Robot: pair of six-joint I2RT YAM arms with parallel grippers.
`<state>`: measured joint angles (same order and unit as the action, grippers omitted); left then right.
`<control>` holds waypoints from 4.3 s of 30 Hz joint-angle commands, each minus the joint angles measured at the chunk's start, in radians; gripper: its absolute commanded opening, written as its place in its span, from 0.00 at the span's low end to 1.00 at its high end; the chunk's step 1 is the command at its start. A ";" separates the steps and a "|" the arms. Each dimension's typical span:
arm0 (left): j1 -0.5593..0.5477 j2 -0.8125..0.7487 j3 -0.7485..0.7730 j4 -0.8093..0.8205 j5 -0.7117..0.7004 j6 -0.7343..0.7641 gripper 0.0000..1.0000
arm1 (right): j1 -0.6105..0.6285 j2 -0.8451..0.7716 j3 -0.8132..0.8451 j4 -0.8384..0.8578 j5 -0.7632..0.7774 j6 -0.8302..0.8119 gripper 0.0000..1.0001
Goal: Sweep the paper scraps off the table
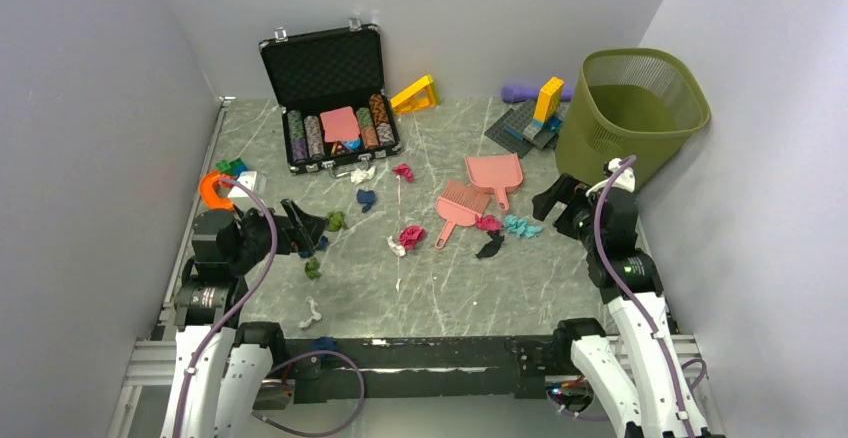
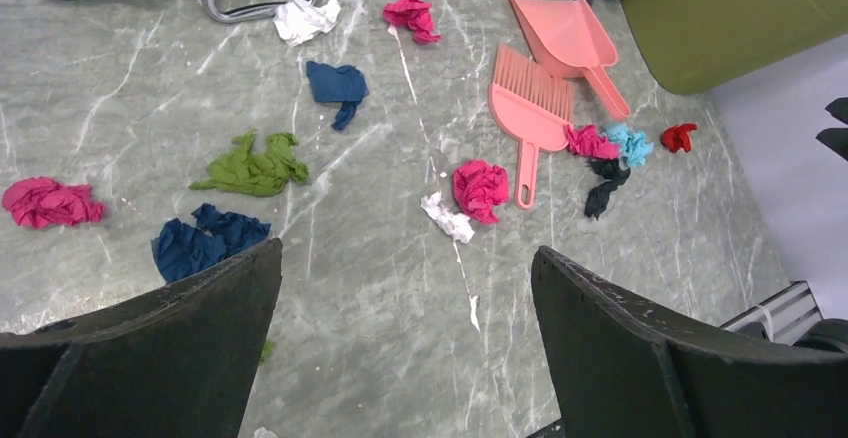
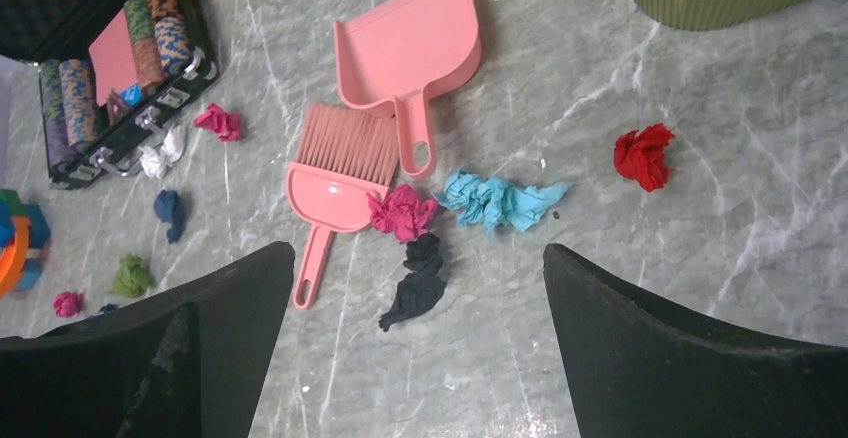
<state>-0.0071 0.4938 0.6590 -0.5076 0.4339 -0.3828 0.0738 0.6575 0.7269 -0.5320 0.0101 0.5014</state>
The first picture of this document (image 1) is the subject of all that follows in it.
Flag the pink card in case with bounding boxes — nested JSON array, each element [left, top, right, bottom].
[[319, 106, 360, 143]]

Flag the white paper scrap near case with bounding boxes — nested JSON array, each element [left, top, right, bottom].
[[350, 167, 375, 185]]

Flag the yellow triangular block toy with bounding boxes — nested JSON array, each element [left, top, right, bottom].
[[390, 75, 440, 114]]

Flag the olive green waste basket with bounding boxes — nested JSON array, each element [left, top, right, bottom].
[[555, 47, 711, 188]]

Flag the magenta paper scrap near case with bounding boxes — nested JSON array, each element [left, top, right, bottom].
[[392, 163, 415, 182]]

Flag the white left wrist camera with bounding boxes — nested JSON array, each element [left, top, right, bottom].
[[227, 171, 267, 212]]

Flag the white twisted paper scrap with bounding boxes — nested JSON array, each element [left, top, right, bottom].
[[298, 296, 323, 330]]

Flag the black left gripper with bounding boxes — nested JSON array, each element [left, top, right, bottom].
[[229, 197, 328, 274]]

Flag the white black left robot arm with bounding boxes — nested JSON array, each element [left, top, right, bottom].
[[161, 199, 328, 437]]

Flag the cyan paper scrap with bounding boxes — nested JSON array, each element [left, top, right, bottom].
[[503, 215, 543, 238]]

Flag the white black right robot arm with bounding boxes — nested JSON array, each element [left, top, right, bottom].
[[532, 171, 713, 437]]

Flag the yellow building block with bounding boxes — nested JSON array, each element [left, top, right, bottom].
[[533, 76, 565, 126]]

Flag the orange horseshoe toy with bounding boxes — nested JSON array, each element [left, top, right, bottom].
[[198, 170, 235, 211]]

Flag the dark blue paper scrap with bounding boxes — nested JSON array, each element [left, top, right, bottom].
[[356, 189, 376, 213]]

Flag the small green paper scrap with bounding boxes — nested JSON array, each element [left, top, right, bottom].
[[304, 256, 322, 280]]

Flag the large magenta paper scrap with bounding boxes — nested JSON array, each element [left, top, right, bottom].
[[398, 225, 426, 250]]

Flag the aluminium frame rail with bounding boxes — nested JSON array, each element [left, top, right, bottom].
[[106, 340, 176, 438]]

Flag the grey building baseplate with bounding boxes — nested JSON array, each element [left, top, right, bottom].
[[484, 100, 570, 158]]

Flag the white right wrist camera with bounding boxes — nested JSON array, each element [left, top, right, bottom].
[[601, 155, 636, 192]]

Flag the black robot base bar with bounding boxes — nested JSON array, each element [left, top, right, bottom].
[[221, 335, 598, 404]]

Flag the pink dustpan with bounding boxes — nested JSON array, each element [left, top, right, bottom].
[[465, 153, 524, 212]]

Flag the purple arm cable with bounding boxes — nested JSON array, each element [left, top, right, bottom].
[[170, 177, 367, 438], [547, 154, 709, 438]]

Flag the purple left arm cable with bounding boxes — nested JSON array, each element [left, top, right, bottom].
[[170, 177, 367, 438]]

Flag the black paper scrap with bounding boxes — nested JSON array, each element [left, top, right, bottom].
[[475, 231, 505, 259]]

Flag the magenta scrap by brush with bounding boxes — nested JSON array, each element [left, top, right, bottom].
[[475, 215, 503, 232]]

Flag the black poker chip case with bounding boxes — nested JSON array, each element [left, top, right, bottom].
[[258, 18, 403, 175]]

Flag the purple cylinder toy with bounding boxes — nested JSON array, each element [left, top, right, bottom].
[[500, 84, 541, 103]]

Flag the pink hand brush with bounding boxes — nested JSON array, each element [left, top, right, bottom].
[[435, 180, 491, 250]]

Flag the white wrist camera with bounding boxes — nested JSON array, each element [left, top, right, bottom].
[[227, 171, 267, 212], [601, 155, 636, 192]]

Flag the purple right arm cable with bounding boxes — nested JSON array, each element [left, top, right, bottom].
[[547, 154, 709, 438]]

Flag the green blue building blocks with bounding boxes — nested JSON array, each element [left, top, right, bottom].
[[215, 158, 249, 178]]

